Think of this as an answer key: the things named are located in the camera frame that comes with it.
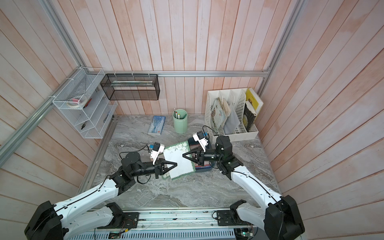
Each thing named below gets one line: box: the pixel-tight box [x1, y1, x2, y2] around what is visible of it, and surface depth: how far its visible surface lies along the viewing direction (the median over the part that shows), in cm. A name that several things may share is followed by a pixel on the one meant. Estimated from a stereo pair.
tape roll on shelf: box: [67, 97, 81, 108], surface depth 76 cm
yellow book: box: [245, 87, 264, 116], surface depth 97 cm
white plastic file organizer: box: [204, 88, 259, 143], surface depth 103 cm
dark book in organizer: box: [242, 100, 257, 132], surface depth 100 cm
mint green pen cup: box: [172, 108, 188, 134], surface depth 108 cm
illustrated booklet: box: [211, 97, 227, 129], surface depth 103 cm
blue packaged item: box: [147, 115, 166, 135], surface depth 116 cm
